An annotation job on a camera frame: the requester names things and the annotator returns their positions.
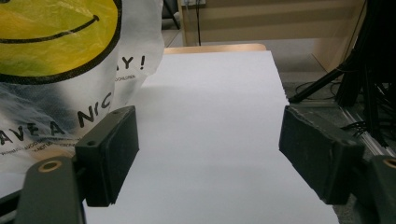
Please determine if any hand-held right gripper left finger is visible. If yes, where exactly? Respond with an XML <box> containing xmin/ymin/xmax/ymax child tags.
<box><xmin>74</xmin><ymin>105</ymin><xmax>140</xmax><ymax>208</ymax></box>

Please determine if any white smiley-face plastic bag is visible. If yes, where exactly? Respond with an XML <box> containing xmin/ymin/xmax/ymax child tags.
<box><xmin>0</xmin><ymin>0</ymin><xmax>165</xmax><ymax>200</ymax></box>

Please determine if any black hanging cable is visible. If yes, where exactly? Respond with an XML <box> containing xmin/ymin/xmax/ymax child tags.
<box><xmin>194</xmin><ymin>0</ymin><xmax>203</xmax><ymax>47</ymax></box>

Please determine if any light wooden shelf unit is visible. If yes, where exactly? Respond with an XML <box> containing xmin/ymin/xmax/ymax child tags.
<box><xmin>177</xmin><ymin>0</ymin><xmax>368</xmax><ymax>73</ymax></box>

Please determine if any white table cover sheet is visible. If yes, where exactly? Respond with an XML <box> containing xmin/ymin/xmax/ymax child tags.
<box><xmin>83</xmin><ymin>50</ymin><xmax>340</xmax><ymax>224</ymax></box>

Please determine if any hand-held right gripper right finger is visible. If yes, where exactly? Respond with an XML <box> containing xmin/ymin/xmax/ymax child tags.
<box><xmin>278</xmin><ymin>105</ymin><xmax>366</xmax><ymax>206</ymax></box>

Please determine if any wooden table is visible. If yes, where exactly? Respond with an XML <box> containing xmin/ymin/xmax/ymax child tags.
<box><xmin>163</xmin><ymin>43</ymin><xmax>268</xmax><ymax>56</ymax></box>

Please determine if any metal floor rail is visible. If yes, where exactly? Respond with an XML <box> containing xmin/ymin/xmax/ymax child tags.
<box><xmin>339</xmin><ymin>105</ymin><xmax>396</xmax><ymax>158</ymax></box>

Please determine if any black tripod stand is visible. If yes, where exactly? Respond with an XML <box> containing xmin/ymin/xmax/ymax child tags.
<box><xmin>288</xmin><ymin>0</ymin><xmax>396</xmax><ymax>147</ymax></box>

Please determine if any thin black floor cable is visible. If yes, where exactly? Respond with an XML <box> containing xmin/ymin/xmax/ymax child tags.
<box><xmin>294</xmin><ymin>80</ymin><xmax>341</xmax><ymax>102</ymax></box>

